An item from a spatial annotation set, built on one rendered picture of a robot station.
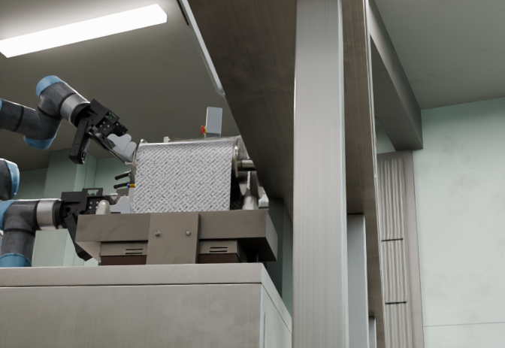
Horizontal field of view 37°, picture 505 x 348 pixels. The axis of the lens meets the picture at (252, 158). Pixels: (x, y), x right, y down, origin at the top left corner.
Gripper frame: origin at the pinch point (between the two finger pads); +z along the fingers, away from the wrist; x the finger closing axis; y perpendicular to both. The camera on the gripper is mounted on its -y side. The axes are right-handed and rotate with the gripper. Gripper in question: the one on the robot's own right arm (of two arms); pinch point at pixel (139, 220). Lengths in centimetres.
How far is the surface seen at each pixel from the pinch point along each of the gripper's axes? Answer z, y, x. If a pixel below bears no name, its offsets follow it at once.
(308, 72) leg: 48, -10, -77
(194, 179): 12.7, 9.9, -0.3
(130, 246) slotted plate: 5.4, -12.8, -18.9
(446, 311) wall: 96, 64, 355
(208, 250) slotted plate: 21.8, -14.1, -18.9
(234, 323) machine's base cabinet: 29.3, -30.4, -25.9
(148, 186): 1.5, 8.4, -0.3
